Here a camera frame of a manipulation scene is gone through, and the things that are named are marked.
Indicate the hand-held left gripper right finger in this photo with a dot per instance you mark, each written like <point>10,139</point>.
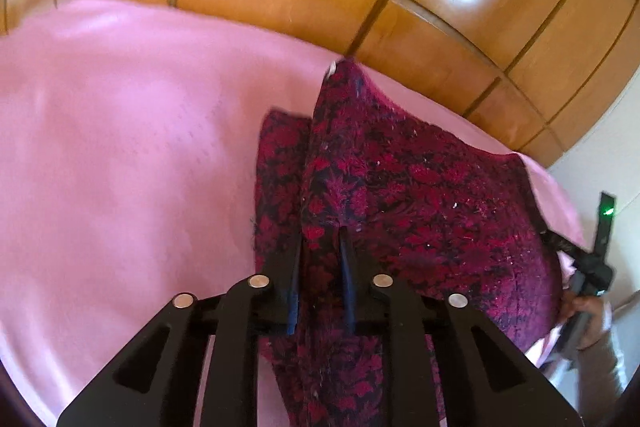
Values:
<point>348,292</point>

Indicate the pink blanket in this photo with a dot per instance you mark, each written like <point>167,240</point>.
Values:
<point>125,157</point>

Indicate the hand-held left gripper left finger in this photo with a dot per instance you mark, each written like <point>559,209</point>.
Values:
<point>292,297</point>

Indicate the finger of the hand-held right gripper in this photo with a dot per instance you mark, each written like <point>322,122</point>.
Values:
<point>562,244</point>

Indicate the person's right hand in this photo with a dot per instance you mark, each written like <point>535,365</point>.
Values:
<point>592,317</point>

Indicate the red black floral knit garment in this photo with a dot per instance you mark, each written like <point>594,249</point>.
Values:
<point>425,197</point>

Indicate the person's right forearm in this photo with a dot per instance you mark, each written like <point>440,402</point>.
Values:
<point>602,372</point>

